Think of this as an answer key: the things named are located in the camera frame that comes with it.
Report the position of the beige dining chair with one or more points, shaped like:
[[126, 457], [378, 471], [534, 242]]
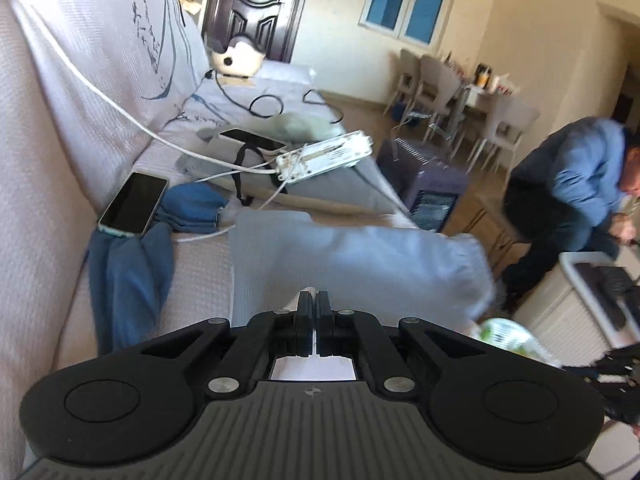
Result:
[[440, 85], [407, 67], [510, 120]]

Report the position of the grey cushion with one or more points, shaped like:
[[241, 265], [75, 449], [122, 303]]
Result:
[[330, 195]]

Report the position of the pale green cloth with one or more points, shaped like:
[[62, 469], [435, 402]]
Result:
[[300, 127]]

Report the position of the dark wooden door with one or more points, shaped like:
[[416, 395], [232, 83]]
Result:
[[260, 5]]

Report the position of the trash bin with plastic bag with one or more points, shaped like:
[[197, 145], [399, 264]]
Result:
[[505, 335]]

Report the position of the white printed cushion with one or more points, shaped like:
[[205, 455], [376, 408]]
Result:
[[110, 35]]

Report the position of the grey laptop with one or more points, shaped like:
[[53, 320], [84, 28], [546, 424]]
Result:
[[605, 285]]

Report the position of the dark purple space heater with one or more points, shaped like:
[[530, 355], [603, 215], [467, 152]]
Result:
[[430, 180]]

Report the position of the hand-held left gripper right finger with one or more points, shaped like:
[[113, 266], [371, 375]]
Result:
[[322, 330]]

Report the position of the bottles on table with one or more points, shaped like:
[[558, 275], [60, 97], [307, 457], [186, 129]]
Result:
[[482, 77]]

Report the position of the dining table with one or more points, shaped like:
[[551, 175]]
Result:
[[480, 100]]

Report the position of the white power strip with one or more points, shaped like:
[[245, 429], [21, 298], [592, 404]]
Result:
[[325, 155]]

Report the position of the dark blue cloth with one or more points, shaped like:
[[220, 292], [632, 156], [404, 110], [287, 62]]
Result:
[[130, 285]]

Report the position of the black smartphone teal case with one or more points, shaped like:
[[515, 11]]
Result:
[[132, 202]]

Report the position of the window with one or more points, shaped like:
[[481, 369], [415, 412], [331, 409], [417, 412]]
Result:
[[395, 0]]

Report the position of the white quilted sofa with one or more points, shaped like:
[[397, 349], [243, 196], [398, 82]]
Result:
[[40, 185]]

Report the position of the white ribbed cabinet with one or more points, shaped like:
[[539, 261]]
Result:
[[560, 320]]

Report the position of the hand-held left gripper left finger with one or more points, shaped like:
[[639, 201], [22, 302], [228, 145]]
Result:
[[306, 330]]

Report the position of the grey-blue pants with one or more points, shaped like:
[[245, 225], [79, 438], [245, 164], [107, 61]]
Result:
[[350, 260]]

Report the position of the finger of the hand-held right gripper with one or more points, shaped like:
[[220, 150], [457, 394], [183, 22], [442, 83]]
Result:
[[620, 353], [600, 373]]

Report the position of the cream plush toy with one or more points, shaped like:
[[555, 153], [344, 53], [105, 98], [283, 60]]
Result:
[[240, 60]]

